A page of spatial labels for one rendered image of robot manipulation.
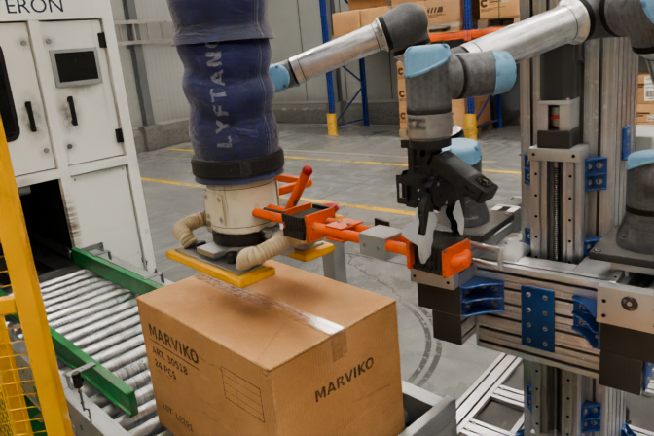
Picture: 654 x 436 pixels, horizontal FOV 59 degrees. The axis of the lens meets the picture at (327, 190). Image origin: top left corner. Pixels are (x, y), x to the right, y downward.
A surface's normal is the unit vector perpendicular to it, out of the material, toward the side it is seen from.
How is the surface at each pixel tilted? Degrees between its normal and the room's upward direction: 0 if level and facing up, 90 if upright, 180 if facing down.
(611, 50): 90
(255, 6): 101
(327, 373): 90
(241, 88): 70
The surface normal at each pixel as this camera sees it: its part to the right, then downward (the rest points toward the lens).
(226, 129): 0.07, -0.07
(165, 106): 0.76, 0.08
